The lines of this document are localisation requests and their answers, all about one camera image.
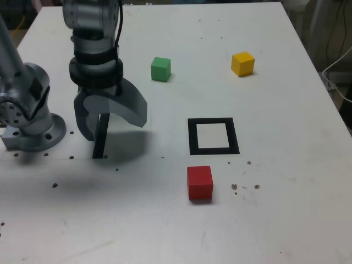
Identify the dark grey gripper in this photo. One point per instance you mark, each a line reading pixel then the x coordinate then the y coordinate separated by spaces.
pixel 99 91

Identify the green cube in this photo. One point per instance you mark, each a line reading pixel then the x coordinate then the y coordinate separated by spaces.
pixel 160 70

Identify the red cube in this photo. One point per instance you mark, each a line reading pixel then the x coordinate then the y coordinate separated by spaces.
pixel 200 184

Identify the yellow cube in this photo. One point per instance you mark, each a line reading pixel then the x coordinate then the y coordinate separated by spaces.
pixel 242 64

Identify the black tape square outline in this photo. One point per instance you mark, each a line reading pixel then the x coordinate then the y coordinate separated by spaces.
pixel 192 137

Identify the black tape strip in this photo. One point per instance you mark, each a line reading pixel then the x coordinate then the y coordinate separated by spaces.
pixel 99 148

